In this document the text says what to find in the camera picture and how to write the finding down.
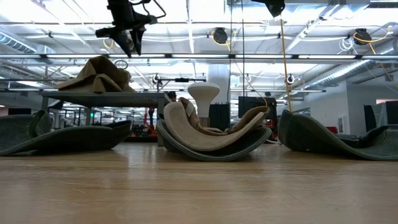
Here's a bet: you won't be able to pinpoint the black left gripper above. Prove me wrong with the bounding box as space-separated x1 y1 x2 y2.
95 0 158 58

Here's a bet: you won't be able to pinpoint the tan cloth pile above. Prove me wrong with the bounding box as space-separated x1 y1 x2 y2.
74 55 132 85

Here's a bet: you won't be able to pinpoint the dark green baseball cap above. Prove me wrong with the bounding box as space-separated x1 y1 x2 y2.
0 109 132 157
156 118 273 162
277 109 398 162

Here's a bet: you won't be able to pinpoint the overhead strip light bar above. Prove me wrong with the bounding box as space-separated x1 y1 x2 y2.
0 53 398 60

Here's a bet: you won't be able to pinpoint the grey perforated metal shelf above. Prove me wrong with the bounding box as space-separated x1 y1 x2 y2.
39 91 171 147

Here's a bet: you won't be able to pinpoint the white bulb table lamp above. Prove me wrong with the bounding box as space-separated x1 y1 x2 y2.
187 82 221 128

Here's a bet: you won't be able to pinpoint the black monitor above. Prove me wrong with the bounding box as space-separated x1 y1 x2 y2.
238 96 277 113

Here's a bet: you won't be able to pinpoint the black cabinet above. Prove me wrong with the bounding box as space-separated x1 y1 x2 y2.
208 103 231 131

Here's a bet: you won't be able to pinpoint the dark room divider panel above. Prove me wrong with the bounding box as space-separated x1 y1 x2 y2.
363 100 398 140

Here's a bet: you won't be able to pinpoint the yellow hanging cable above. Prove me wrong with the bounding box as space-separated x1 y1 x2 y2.
279 18 295 113

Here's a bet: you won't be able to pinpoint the black ceiling cable reel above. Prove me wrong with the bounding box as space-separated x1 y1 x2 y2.
212 27 229 45
353 27 373 46

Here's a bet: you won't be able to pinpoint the silver ventilation duct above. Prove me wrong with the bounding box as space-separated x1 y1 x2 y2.
306 58 379 90

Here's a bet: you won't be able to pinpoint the black aluminium table frame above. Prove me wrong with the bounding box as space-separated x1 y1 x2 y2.
124 136 159 143

